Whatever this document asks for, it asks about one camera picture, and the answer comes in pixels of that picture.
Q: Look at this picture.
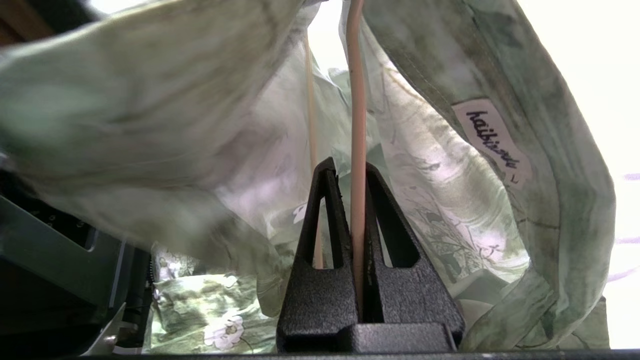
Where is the green floral shirt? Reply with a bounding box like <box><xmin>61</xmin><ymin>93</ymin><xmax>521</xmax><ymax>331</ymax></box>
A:
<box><xmin>0</xmin><ymin>0</ymin><xmax>617</xmax><ymax>355</ymax></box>

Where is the beige clothes hanger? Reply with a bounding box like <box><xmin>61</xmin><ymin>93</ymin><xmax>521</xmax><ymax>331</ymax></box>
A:
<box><xmin>304</xmin><ymin>0</ymin><xmax>369</xmax><ymax>311</ymax></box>

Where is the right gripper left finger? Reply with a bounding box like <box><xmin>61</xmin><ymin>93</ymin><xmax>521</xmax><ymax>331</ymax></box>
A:
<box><xmin>276</xmin><ymin>157</ymin><xmax>360</xmax><ymax>353</ymax></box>

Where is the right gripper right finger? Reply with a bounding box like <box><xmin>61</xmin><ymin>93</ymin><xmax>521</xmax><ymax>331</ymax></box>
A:
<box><xmin>361</xmin><ymin>161</ymin><xmax>466</xmax><ymax>351</ymax></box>

